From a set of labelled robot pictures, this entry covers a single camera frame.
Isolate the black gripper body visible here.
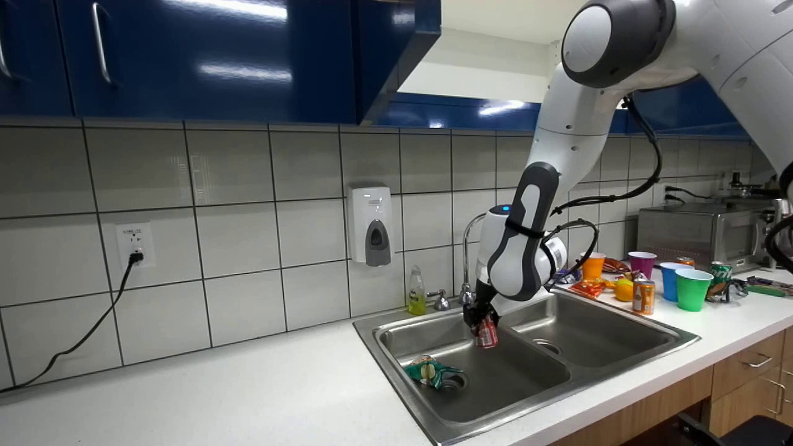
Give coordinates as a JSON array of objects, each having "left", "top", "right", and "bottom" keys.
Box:
[{"left": 461, "top": 280, "right": 504, "bottom": 329}]

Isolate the red soda can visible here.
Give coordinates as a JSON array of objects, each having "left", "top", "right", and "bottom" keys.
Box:
[{"left": 475, "top": 318, "right": 500, "bottom": 351}]

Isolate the stainless steel double sink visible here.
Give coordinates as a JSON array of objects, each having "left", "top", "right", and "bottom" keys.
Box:
[{"left": 353, "top": 288, "right": 703, "bottom": 446}]

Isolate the orange soda can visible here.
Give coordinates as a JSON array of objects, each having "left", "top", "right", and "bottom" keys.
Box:
[{"left": 629, "top": 272, "right": 656, "bottom": 318}]

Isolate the open white-lined blue cabinet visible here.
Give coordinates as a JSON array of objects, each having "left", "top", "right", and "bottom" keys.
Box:
[{"left": 375, "top": 0, "right": 752, "bottom": 140}]

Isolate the wooden base cabinet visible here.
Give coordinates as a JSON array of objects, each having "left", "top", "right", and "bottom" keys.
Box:
[{"left": 553, "top": 329, "right": 793, "bottom": 446}]

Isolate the blue open cabinet door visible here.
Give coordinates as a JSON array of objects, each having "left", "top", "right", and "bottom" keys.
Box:
[{"left": 355, "top": 0, "right": 443, "bottom": 126}]

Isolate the blue closed cabinet door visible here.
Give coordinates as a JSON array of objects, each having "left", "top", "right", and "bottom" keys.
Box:
[
  {"left": 53, "top": 0, "right": 360, "bottom": 126},
  {"left": 0, "top": 0, "right": 63, "bottom": 119}
]

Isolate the chrome gooseneck faucet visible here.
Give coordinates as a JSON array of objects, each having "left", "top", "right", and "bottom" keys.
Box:
[{"left": 456, "top": 211, "right": 491, "bottom": 309}]

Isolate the green snack bag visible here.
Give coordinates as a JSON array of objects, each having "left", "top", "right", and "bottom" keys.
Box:
[{"left": 402, "top": 355, "right": 465, "bottom": 394}]

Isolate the green dish soap bottle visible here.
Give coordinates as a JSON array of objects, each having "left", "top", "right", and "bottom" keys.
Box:
[{"left": 405, "top": 265, "right": 431, "bottom": 318}]

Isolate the orange chip bag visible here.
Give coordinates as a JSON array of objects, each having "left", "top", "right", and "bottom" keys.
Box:
[{"left": 572, "top": 280, "right": 609, "bottom": 301}]

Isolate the orange plastic cup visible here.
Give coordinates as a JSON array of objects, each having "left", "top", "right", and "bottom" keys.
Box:
[{"left": 581, "top": 254, "right": 608, "bottom": 288}]

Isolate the yellow-green toy fruit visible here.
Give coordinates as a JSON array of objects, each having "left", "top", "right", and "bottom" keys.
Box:
[{"left": 612, "top": 275, "right": 636, "bottom": 304}]

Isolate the blue plastic cup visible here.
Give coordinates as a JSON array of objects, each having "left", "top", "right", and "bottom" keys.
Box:
[{"left": 656, "top": 260, "right": 690, "bottom": 304}]

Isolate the green bowl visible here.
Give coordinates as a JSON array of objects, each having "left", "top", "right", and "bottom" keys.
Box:
[{"left": 674, "top": 268, "right": 716, "bottom": 314}]

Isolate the stainless steel microwave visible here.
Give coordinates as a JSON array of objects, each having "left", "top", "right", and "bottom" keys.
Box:
[{"left": 634, "top": 197, "right": 783, "bottom": 271}]

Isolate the white wall soap dispenser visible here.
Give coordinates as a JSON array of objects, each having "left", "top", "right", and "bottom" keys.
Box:
[{"left": 345, "top": 181, "right": 397, "bottom": 268}]

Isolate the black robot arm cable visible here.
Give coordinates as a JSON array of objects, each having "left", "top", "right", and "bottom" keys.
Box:
[{"left": 542, "top": 94, "right": 667, "bottom": 293}]

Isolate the white wall outlet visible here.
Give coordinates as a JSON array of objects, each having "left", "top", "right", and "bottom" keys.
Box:
[{"left": 114, "top": 221, "right": 159, "bottom": 271}]

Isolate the black power cable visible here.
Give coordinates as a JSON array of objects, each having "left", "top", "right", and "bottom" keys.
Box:
[{"left": 0, "top": 251, "right": 147, "bottom": 394}]

